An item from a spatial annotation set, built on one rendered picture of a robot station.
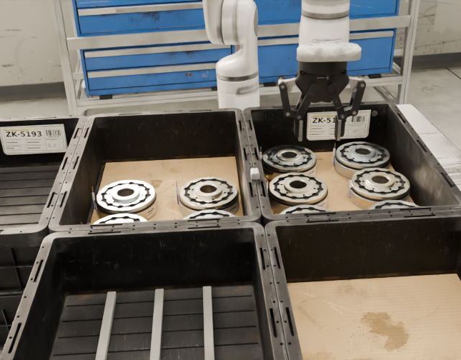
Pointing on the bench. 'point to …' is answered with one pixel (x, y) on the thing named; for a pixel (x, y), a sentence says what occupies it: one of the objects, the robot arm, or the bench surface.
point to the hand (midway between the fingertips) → (319, 131)
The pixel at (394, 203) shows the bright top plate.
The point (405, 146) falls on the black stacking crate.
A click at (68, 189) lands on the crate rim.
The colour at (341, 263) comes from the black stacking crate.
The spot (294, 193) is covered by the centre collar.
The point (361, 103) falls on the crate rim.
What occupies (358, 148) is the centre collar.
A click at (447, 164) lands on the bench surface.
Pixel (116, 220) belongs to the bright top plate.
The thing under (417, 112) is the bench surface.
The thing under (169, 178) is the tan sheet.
